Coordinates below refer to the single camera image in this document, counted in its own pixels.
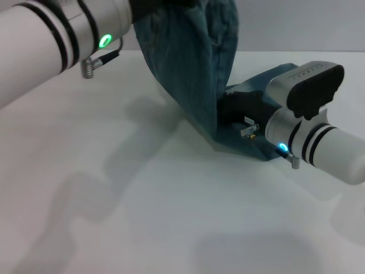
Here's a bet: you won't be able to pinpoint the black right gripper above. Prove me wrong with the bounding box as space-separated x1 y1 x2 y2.
216 89 279 130

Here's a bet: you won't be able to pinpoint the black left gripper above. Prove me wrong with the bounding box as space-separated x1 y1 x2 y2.
129 0 201 23

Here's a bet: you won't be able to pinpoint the blue denim shorts with cartoon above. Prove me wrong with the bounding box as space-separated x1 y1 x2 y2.
133 0 301 162

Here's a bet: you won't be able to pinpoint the silver plug with black cable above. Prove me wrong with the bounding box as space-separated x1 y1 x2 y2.
80 38 124 79
277 148 301 170

